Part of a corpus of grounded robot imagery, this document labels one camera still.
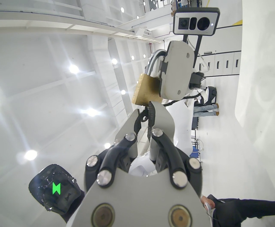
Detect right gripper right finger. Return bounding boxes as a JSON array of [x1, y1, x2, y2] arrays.
[[147, 101, 203, 194]]

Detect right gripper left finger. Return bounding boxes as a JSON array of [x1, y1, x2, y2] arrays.
[[84, 109, 141, 192]]

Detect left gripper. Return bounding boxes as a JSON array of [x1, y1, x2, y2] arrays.
[[159, 40, 205, 101]]

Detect black-headed key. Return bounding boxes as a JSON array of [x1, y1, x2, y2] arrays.
[[134, 107, 151, 132]]

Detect brass padlock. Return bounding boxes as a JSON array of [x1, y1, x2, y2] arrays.
[[131, 49, 168, 107]]

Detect person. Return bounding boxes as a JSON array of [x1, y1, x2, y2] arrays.
[[200, 194, 275, 227], [193, 86, 220, 118]]

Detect white cabinet row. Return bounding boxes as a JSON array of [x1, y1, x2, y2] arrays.
[[197, 51, 240, 76]]

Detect robot body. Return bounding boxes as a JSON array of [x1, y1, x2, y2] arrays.
[[29, 164, 87, 227]]

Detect thin white cable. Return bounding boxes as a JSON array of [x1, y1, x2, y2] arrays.
[[197, 53, 212, 74]]

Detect black cable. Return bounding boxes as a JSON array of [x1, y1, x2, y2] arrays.
[[162, 89, 207, 107]]

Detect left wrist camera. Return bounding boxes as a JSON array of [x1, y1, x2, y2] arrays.
[[173, 7, 221, 72]]

